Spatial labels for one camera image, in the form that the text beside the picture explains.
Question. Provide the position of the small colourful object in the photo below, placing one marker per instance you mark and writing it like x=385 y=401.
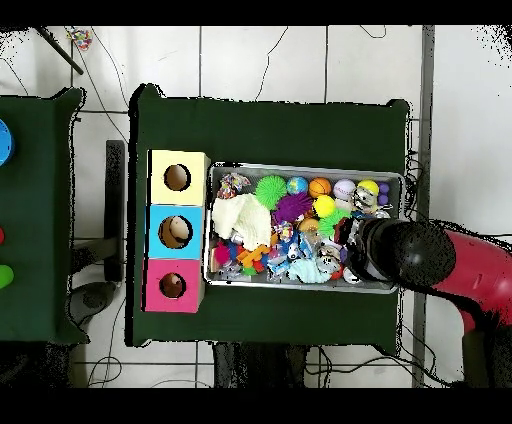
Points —
x=78 y=38

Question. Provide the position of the shallow clear mesh bin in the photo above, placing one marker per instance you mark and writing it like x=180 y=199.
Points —
x=232 y=280

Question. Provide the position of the black rod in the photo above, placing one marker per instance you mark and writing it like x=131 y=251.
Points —
x=58 y=50

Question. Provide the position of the cream muslin cloth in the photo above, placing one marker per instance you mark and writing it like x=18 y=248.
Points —
x=240 y=220

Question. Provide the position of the orange basketball toy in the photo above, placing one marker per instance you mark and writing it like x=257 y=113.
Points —
x=320 y=186

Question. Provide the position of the side table with green cloth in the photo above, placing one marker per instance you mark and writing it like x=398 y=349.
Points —
x=36 y=216

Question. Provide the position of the white baseball toy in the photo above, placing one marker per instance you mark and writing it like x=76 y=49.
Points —
x=344 y=190

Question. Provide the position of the orange plastic toy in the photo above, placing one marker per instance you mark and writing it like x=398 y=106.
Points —
x=253 y=256

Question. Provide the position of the green spiky ball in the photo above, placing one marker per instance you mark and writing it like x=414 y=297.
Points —
x=332 y=224
x=270 y=192

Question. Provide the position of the purple spiky ball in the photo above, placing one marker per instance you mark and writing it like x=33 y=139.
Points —
x=293 y=206

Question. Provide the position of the smooth yellow ball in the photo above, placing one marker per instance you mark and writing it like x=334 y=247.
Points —
x=367 y=187

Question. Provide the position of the blue bowl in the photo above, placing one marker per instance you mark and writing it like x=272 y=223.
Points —
x=4 y=142

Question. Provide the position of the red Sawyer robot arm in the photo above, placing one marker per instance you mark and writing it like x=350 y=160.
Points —
x=416 y=256

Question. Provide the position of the small green object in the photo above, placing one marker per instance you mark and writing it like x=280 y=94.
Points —
x=4 y=276

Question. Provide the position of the yellow tennis ball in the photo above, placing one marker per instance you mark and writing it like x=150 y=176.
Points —
x=324 y=206

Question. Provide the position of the wooden box with three holes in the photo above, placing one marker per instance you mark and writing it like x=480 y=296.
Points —
x=178 y=212

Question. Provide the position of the blue globe ball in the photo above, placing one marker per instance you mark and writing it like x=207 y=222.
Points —
x=297 y=185

